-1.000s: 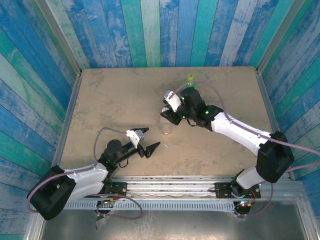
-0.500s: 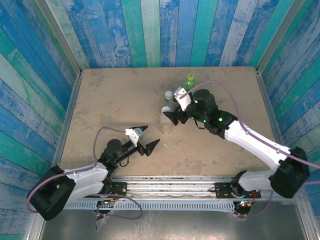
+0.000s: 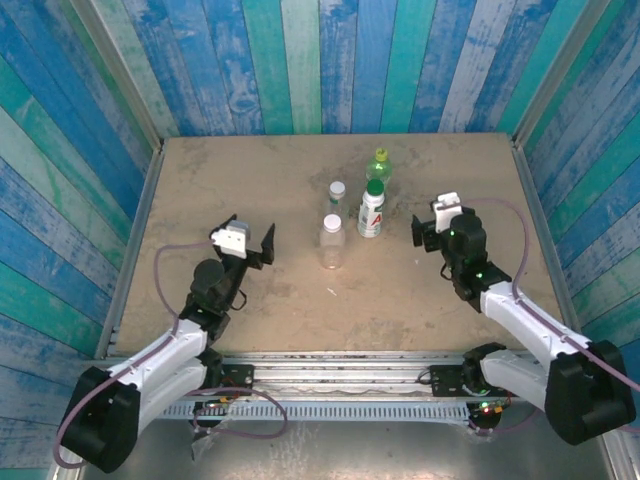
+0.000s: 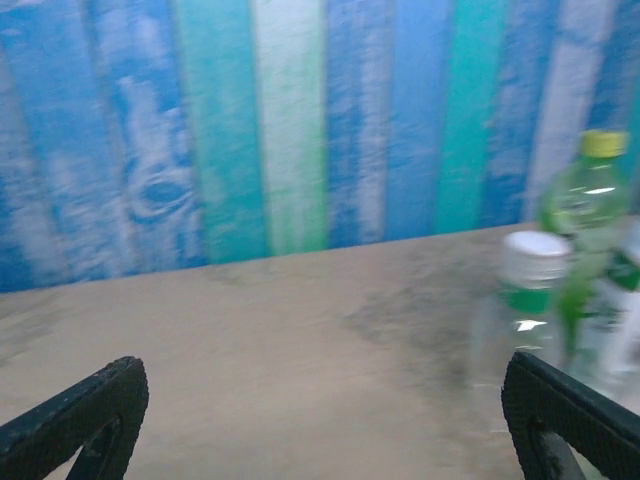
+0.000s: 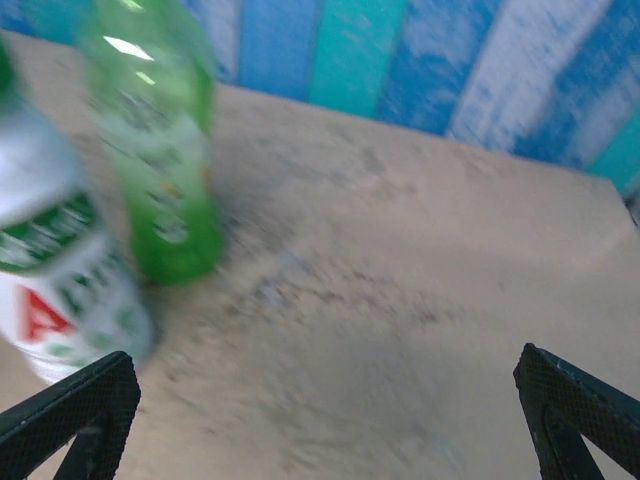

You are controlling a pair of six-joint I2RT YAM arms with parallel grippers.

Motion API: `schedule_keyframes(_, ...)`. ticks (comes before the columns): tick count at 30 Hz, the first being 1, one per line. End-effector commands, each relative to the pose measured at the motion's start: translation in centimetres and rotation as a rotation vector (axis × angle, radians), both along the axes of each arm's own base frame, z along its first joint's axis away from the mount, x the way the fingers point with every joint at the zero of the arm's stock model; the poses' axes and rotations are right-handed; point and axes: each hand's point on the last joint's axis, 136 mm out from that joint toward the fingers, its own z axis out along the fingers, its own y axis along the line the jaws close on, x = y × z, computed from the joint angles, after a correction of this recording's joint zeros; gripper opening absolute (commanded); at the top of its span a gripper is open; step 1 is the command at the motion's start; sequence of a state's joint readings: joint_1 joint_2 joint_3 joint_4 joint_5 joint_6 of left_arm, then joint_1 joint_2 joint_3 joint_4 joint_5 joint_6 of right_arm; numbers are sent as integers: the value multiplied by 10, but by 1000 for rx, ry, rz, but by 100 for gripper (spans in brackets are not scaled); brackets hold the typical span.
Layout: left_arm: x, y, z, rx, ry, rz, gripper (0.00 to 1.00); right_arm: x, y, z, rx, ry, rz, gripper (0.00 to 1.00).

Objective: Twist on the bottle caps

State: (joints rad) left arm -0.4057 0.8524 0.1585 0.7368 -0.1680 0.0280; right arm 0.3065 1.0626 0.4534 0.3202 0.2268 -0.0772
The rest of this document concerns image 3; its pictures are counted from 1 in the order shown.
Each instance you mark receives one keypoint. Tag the white bottle green label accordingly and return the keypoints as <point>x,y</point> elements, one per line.
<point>371,217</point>

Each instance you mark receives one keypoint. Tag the clear bottle green label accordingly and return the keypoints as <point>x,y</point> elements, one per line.
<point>332,247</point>

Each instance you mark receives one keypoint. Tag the green plastic bottle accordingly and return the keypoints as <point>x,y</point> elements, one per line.
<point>378,172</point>

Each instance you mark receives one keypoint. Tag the clear bottle yellow-green label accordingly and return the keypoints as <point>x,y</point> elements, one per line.
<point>336,205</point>

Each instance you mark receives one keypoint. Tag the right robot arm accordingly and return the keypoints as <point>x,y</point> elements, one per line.
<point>530,320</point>

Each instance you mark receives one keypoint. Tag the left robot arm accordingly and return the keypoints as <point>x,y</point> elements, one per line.
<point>165,360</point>

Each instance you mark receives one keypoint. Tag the small circuit board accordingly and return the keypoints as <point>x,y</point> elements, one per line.
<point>490,407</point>
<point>217,402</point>

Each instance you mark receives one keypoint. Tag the grey metal shelf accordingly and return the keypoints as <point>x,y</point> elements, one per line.
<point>350,450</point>

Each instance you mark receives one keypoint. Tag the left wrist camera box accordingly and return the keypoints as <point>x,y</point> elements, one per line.
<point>231,240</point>

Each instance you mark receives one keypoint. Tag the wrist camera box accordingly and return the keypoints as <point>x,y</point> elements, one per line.
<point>231,240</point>
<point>446,212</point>

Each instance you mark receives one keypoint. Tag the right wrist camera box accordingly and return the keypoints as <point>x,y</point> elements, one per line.
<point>446,212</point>

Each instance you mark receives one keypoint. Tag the aluminium table side rail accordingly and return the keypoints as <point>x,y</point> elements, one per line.
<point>530,190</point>
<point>145,210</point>

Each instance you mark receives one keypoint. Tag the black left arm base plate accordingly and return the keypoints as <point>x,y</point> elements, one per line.
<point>235,382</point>

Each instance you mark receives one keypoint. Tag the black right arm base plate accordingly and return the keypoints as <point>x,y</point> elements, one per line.
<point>450,381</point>

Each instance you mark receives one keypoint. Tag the aluminium rail frame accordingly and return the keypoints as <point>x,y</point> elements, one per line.
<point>340,372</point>

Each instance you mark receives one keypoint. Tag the aluminium corner post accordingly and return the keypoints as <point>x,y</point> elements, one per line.
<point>120,80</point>
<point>560,75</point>

